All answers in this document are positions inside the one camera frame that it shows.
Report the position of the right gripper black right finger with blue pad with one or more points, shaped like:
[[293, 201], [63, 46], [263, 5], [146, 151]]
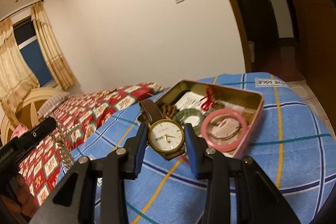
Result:
[[257, 198]]

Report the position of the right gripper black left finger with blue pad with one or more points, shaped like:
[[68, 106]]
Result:
[[73, 199]]

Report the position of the gold watch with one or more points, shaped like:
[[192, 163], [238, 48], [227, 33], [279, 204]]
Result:
[[165, 136]]

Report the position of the green jade bangle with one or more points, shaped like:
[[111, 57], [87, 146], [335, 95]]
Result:
[[192, 116]]

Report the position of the left hand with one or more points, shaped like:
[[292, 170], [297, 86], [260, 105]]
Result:
[[26, 203]]

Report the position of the red patterned quilt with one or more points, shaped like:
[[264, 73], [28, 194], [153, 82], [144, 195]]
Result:
[[80, 115]]

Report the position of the cream wooden headboard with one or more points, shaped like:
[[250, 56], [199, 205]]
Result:
[[27, 111]]

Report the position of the striped pillow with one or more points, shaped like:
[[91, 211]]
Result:
[[52, 103]]

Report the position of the beige curtain left panel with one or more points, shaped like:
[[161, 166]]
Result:
[[17, 79]]

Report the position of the beige curtain panel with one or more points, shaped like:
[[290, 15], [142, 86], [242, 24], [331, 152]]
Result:
[[53, 56], [17, 79]]

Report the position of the blue plaid towel blanket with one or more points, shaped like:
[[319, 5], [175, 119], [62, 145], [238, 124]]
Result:
[[291, 145]]

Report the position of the printed paper leaflet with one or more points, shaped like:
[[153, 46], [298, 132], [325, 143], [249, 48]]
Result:
[[226, 127]]

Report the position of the pink metal tin box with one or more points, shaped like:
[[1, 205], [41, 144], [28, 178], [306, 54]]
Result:
[[246, 98]]

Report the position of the beige curtain right panel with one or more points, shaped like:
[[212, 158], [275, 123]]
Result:
[[53, 56]]

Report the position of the window with blue glass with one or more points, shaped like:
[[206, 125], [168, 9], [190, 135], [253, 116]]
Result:
[[28, 45]]

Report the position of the floral patterned bed sheet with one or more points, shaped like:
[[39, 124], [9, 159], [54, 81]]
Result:
[[302, 89]]

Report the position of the brown wooden door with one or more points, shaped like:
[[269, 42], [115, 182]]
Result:
[[316, 23]]

